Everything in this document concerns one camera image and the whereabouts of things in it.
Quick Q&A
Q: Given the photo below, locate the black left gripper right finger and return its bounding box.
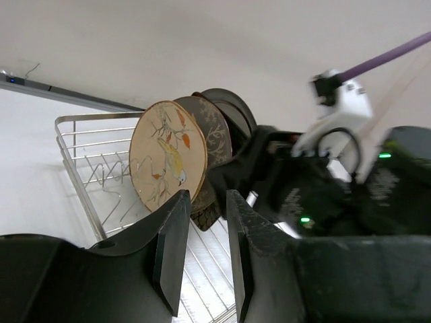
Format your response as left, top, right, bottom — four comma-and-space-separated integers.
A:
226, 190, 430, 322

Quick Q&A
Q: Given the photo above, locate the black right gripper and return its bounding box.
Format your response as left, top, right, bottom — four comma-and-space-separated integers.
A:
208, 126, 430, 236

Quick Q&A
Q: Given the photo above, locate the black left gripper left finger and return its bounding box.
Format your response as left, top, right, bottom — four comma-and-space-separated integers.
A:
1, 190, 191, 322

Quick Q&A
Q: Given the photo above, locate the cream plate brown rim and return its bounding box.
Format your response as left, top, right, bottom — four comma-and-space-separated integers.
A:
201, 88, 257, 138

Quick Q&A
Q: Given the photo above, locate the grey round deer plate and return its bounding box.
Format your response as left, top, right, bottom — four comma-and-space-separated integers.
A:
172, 96, 232, 213

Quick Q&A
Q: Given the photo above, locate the cream round bird plate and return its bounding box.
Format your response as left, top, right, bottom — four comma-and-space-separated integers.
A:
129, 100, 207, 212

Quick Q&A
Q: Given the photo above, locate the metal wire dish rack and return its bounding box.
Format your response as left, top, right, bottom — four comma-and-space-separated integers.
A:
55, 112, 236, 322

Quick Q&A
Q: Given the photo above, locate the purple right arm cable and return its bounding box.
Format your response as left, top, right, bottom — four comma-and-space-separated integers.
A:
339, 30, 431, 83

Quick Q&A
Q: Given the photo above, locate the aluminium table edge rail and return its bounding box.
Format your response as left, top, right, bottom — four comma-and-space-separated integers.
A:
1, 69, 144, 112

